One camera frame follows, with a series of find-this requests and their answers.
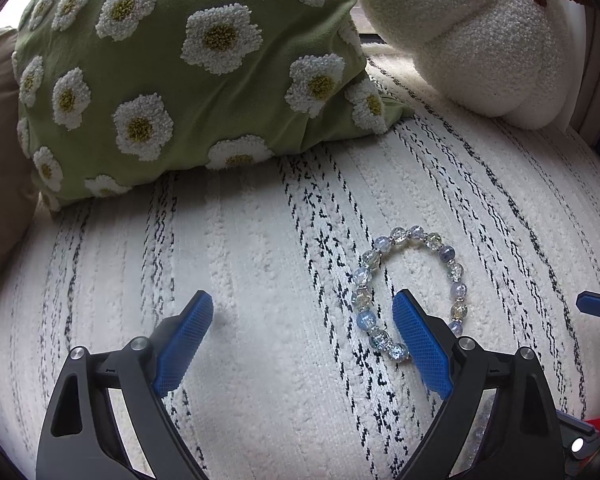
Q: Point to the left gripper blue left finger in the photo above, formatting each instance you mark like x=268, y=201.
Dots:
x=80, y=438

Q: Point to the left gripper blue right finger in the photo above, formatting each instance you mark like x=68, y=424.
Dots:
x=522, y=439

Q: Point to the beige window curtain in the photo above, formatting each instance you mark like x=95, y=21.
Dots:
x=585, y=119

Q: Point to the white striped knit blanket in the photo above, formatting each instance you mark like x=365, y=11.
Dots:
x=284, y=385

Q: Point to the beige sheep round pillow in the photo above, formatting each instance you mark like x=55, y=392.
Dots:
x=18, y=195

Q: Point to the white pumpkin plush pillow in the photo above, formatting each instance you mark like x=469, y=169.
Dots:
x=508, y=59

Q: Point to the green daisy pillow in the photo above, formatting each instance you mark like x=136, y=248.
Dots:
x=115, y=93

